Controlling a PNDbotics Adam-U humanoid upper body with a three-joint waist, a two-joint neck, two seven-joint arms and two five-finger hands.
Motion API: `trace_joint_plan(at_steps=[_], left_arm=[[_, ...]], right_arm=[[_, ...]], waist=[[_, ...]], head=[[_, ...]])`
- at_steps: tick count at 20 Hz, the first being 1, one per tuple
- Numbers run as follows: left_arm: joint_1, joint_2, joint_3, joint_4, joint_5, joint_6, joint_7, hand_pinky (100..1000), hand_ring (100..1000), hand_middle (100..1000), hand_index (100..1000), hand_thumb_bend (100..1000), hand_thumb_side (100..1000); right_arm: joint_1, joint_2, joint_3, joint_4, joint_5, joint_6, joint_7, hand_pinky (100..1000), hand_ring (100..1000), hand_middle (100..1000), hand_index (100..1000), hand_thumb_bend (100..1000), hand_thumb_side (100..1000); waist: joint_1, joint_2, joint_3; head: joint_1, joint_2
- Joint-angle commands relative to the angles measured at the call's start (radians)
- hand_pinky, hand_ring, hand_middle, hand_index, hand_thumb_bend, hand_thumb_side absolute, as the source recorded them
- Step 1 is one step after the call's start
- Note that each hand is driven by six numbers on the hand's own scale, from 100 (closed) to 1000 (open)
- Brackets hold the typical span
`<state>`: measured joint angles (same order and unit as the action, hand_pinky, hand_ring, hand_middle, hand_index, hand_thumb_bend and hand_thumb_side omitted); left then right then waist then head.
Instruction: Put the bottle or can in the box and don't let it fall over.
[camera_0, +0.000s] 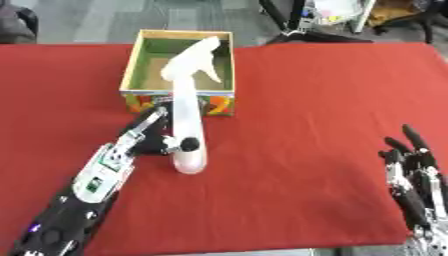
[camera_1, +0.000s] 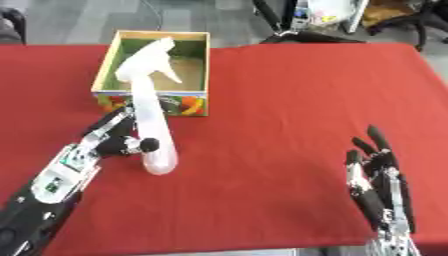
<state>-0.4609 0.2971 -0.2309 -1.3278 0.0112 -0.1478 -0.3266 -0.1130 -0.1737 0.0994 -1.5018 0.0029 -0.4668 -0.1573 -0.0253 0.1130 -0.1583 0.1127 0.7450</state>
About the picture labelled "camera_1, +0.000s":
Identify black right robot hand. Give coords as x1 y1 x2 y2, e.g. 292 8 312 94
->
344 124 419 234

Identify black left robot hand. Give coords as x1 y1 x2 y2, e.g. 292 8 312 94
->
80 103 161 159

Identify white spray bottle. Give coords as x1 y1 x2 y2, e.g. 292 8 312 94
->
113 36 184 176

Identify cardboard box with green inside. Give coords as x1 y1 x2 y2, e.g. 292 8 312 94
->
89 30 212 117

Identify black chair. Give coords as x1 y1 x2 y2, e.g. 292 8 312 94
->
360 0 448 53

